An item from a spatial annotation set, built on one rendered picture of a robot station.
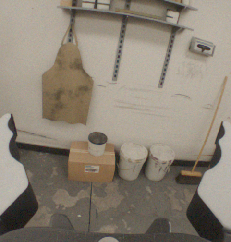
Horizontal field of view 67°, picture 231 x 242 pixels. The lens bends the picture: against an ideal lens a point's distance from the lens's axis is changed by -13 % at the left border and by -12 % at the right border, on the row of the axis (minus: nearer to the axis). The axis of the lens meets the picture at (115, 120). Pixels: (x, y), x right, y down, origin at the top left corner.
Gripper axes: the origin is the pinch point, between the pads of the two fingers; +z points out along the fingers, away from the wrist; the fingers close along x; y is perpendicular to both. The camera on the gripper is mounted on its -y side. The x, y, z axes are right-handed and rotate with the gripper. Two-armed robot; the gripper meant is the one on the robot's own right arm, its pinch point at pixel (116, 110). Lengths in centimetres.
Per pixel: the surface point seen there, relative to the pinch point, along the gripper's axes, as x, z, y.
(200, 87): 90, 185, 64
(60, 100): -61, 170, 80
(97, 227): -16, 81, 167
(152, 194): 42, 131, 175
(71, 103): -49, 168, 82
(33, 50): -86, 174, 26
